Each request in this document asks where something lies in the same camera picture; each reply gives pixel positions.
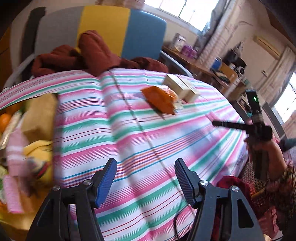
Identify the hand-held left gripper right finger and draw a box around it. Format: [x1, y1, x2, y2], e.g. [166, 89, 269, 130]
[174, 158, 265, 241]

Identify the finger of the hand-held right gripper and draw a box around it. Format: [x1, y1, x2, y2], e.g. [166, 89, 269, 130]
[212, 120, 248, 131]

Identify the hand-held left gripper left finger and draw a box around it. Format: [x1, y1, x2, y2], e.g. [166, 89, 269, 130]
[25, 158, 117, 241]

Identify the small green label box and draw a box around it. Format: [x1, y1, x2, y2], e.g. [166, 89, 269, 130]
[178, 81, 201, 103]

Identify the yellow soft toy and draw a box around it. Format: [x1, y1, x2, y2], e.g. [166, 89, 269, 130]
[23, 139, 55, 186]

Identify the orange snack bag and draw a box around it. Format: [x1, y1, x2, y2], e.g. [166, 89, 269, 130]
[141, 85, 183, 115]

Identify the brown paper bag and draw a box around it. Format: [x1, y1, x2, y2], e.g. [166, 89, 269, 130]
[22, 93, 58, 144]

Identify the pink cloth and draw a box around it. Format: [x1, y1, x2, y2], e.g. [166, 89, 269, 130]
[5, 128, 31, 214]

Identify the orange fruit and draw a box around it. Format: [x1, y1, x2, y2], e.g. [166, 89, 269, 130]
[0, 113, 12, 133]

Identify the person's right forearm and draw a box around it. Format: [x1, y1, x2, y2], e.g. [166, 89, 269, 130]
[265, 151, 296, 232]

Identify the striped cloth covered desktop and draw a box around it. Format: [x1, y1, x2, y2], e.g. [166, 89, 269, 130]
[0, 68, 252, 241]

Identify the person's right hand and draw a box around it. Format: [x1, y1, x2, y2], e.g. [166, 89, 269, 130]
[244, 136, 281, 164]

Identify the window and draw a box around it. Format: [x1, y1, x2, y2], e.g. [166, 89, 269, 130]
[144, 0, 219, 32]
[273, 72, 296, 121]

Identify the red cloth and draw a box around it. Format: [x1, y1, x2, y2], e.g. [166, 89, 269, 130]
[216, 176, 251, 193]

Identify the white curtain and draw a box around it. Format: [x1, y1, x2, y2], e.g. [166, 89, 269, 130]
[261, 46, 294, 93]

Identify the black speaker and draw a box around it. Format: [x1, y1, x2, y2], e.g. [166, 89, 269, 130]
[231, 57, 247, 72]

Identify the wicker basket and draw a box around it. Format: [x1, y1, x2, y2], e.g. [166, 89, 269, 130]
[240, 160, 266, 202]

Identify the blue jar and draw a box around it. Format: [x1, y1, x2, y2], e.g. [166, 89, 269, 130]
[211, 57, 222, 71]

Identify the wooden side table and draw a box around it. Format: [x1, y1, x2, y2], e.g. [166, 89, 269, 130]
[162, 45, 245, 93]

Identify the purple container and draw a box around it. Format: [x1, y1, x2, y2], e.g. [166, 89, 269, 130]
[181, 45, 198, 58]

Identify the dark red garment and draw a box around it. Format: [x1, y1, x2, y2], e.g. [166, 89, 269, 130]
[31, 30, 169, 77]

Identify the grey yellow blue chair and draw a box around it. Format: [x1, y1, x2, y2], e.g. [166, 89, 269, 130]
[2, 6, 193, 88]

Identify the wooden wardrobe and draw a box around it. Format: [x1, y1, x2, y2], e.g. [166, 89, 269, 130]
[0, 25, 13, 86]

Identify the black cable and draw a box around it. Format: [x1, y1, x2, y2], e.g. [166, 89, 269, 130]
[172, 204, 192, 241]

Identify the wall air conditioner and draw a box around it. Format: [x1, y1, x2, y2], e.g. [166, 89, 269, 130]
[253, 35, 281, 57]

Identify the black upright post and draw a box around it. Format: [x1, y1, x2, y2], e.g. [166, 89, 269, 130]
[22, 6, 47, 61]

